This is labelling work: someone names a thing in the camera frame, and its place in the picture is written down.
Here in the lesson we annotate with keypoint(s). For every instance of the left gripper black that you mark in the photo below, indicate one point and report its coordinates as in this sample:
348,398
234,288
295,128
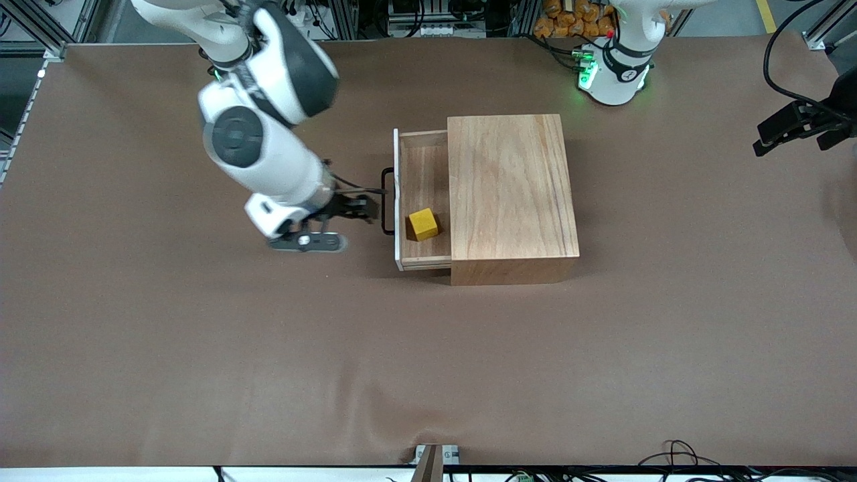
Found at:
832,114

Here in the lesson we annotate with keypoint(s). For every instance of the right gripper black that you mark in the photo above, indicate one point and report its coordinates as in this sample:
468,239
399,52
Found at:
343,205

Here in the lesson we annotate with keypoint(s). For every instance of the yellow wooden block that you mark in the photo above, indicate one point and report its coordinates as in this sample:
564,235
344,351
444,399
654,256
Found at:
423,224

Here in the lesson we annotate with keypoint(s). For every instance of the left white Franka arm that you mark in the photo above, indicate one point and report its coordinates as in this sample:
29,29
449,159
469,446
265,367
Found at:
622,67

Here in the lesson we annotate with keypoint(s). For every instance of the right white Franka arm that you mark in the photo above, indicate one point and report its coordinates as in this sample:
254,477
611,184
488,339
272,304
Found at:
268,154

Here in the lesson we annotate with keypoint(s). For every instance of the wooden drawer cabinet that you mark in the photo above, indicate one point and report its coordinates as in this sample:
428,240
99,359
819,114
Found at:
512,194

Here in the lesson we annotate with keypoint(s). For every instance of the brown table cloth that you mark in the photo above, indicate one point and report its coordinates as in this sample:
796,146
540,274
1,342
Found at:
335,368

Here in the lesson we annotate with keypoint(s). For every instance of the white power strip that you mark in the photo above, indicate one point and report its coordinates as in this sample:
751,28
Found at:
308,20

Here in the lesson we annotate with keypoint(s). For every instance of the metal table clamp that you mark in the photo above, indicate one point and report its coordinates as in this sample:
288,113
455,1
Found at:
435,458

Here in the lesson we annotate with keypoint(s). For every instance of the orange packet pile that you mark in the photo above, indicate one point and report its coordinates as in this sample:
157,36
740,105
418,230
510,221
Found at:
569,20

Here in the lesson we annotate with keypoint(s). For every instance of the green plug connector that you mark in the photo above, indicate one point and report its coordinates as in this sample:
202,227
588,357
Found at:
524,477

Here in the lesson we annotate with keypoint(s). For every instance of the aluminium profile post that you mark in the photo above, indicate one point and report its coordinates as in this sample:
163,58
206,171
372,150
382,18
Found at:
827,30

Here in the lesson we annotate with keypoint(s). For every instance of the aluminium frame rail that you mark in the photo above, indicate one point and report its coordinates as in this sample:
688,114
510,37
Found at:
30,100

